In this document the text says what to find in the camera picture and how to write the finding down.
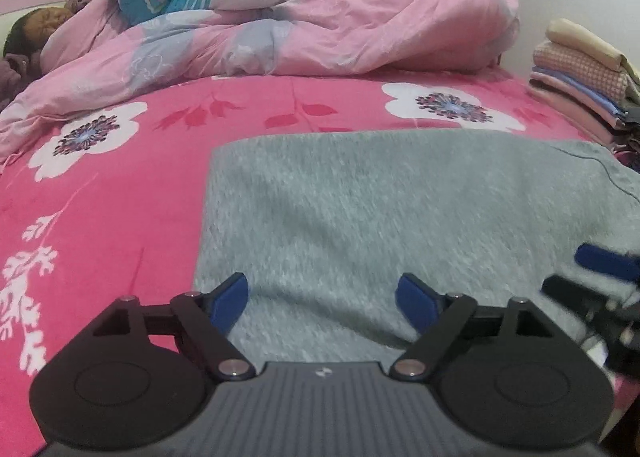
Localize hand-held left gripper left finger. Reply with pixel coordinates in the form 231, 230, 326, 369
92, 272, 256, 382

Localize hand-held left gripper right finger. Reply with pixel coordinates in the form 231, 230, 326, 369
389, 273, 556, 382

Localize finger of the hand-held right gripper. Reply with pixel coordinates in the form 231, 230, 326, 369
574, 243, 640, 284
541, 274, 640, 333

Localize grey drawstring pants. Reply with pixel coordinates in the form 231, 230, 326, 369
192, 129, 640, 378

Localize stack of folded clothes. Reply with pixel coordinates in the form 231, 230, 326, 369
527, 17, 640, 158

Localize pink floral blanket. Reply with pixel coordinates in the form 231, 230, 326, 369
0, 64, 640, 457

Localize pink patterned quilt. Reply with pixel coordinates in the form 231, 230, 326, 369
0, 0, 521, 162

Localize purple fuzzy cloth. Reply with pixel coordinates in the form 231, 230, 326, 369
0, 53, 31, 110

